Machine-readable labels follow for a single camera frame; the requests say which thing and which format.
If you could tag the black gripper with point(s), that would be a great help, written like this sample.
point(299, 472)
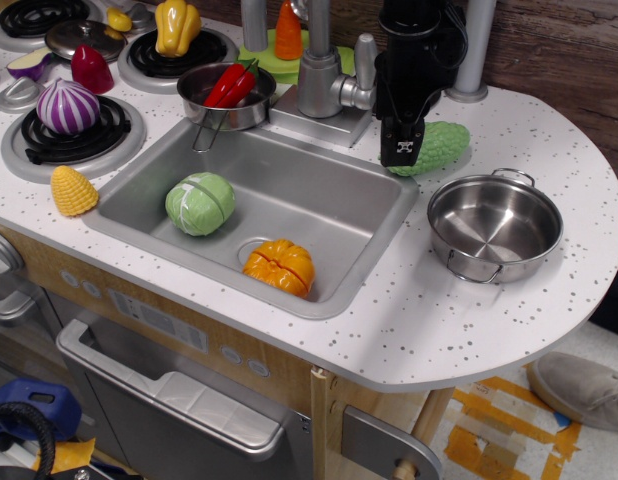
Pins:
point(409, 72)

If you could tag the green bumpy toy squash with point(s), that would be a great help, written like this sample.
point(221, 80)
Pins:
point(443, 143)

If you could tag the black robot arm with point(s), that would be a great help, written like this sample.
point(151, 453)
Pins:
point(419, 19)

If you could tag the large steel pot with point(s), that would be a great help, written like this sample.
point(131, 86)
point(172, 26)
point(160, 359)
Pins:
point(496, 228)

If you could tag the steel pot lid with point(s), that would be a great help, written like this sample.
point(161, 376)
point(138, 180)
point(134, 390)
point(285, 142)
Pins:
point(64, 39)

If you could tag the grey toy sink basin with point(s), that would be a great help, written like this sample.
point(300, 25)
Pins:
point(344, 211)

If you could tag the silver toy faucet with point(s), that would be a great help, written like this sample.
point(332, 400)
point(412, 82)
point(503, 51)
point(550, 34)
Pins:
point(327, 104)

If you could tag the grey support pole right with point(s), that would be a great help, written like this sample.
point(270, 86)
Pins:
point(469, 86)

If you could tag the grey support pole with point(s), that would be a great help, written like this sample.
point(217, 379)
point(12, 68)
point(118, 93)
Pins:
point(254, 24)
point(469, 86)

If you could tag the orange toy carrot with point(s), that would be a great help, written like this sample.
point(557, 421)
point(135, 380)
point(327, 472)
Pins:
point(288, 40)

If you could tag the orange toy pumpkin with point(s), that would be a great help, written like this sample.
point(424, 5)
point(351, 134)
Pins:
point(283, 265)

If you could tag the red toy chili pepper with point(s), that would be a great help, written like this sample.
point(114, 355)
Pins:
point(234, 85)

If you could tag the grey support pole left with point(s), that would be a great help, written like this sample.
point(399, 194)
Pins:
point(254, 24)

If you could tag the green toy cabbage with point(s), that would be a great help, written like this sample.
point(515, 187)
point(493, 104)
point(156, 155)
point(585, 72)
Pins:
point(200, 203)

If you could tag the small steel saucepan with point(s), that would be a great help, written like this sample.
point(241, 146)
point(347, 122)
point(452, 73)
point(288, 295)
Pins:
point(196, 84)

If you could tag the yellow toy bell pepper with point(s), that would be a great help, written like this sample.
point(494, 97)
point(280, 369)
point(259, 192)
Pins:
point(178, 24)

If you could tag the back right stove burner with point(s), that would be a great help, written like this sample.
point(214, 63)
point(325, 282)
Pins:
point(143, 68)

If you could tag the stove burner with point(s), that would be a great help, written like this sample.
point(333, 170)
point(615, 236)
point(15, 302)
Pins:
point(143, 68)
point(24, 24)
point(31, 151)

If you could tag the small yellow toy vegetable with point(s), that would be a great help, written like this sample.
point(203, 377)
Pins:
point(118, 20)

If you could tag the grey shoe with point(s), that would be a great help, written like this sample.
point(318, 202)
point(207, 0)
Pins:
point(579, 389)

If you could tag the dark red toy pepper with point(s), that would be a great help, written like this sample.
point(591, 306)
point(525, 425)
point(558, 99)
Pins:
point(90, 69)

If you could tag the front left stove burner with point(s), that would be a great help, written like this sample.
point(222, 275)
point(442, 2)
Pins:
point(31, 151)

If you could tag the yellow toy corn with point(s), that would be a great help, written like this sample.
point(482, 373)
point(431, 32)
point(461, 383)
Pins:
point(72, 192)

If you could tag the purple striped toy onion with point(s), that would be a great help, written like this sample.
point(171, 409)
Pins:
point(68, 108)

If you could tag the grey toy oven door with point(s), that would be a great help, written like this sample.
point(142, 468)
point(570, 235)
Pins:
point(172, 418)

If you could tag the purple toy eggplant slice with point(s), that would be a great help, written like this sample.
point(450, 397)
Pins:
point(32, 65)

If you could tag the grey stove knob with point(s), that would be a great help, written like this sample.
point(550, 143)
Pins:
point(21, 96)

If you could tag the back left stove burner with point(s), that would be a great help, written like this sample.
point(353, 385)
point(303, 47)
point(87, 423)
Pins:
point(24, 24)

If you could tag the blue plastic object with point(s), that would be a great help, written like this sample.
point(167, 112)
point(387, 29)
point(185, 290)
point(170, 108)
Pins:
point(54, 402)

